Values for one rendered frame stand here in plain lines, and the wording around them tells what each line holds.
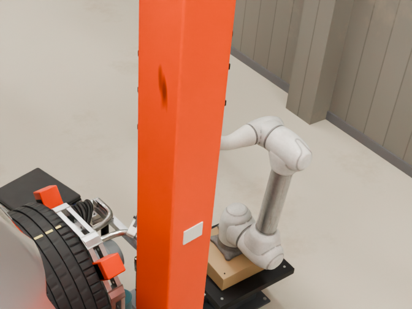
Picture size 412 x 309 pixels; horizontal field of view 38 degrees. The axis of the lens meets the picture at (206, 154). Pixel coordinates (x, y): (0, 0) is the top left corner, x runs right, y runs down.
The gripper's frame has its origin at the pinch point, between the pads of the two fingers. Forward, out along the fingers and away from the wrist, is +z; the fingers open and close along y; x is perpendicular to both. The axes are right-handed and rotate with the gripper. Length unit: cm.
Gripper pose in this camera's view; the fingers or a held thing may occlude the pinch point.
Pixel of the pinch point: (133, 228)
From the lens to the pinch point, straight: 222.7
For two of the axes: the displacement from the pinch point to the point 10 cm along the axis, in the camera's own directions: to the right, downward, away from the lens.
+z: -2.8, 6.4, -7.2
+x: 8.9, 4.5, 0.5
